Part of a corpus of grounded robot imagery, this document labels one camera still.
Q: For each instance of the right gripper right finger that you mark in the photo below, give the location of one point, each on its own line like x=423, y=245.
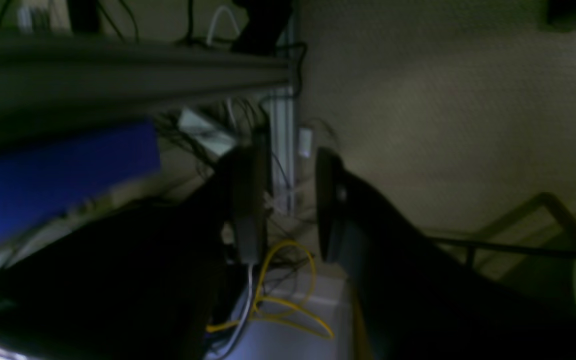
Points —
x=417, y=302

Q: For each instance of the grey table frame rail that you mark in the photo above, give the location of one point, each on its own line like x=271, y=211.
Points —
x=53, y=85

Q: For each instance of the white power adapter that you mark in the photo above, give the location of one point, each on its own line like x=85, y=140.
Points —
x=214, y=137

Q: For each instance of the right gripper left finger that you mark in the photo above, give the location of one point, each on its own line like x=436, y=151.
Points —
x=140, y=284

